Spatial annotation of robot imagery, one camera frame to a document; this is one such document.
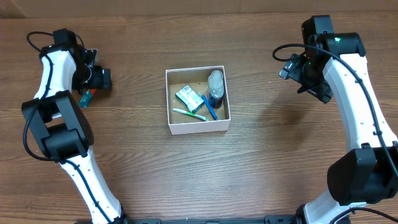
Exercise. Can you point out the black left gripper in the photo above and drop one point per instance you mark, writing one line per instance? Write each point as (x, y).
(96, 79)

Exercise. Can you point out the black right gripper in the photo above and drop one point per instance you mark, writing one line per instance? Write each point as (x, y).
(321, 89)

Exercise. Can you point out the red green toothpaste tube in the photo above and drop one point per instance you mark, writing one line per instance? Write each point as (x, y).
(86, 98)

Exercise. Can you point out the dark bottle with clear cap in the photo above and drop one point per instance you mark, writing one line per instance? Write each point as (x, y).
(216, 89)

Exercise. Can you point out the green white toothbrush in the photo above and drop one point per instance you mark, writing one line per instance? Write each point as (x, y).
(203, 118)

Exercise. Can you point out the green white soap box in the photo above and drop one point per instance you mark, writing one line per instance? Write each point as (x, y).
(190, 99)

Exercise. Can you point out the blue disposable razor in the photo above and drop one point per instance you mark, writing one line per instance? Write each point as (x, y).
(210, 109)

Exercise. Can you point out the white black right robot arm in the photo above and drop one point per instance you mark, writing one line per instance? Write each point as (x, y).
(335, 66)

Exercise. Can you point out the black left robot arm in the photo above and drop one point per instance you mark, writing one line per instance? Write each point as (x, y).
(56, 130)

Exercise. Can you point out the white cardboard box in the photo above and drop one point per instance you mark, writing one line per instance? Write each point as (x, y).
(197, 79)

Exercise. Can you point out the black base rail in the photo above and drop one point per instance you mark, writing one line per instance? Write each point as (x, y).
(268, 219)

